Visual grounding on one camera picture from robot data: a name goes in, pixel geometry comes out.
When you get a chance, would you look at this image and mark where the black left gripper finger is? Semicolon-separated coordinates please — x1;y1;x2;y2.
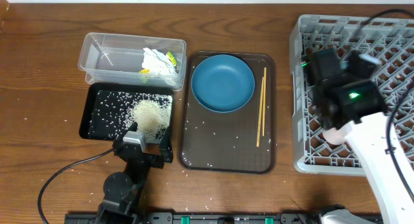
120;122;138;140
158;127;173;163

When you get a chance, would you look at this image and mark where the dark blue plate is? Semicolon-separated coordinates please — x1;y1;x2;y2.
191;54;256;113

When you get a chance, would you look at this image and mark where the wooden chopstick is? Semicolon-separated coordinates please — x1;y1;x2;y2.
262;67;267;137
256;77;264;148

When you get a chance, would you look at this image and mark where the pink plastic cup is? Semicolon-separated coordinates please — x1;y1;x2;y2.
323;128;346;145

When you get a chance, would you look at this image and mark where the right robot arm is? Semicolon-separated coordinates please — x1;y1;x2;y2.
304;49;413;223

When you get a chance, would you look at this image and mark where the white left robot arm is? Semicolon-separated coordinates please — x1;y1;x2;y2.
94;123;173;224

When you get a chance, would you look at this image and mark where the grey dishwasher rack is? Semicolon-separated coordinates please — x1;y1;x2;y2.
289;14;413;176

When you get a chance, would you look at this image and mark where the pile of rice grains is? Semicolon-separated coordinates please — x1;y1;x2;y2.
124;98;172;144

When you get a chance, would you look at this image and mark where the black plastic tray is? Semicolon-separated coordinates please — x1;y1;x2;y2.
79;83;173;140

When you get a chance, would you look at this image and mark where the clear plastic bin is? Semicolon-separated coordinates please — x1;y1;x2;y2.
78;32;187;91

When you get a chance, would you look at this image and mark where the brown serving tray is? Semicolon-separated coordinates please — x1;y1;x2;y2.
179;51;276;174

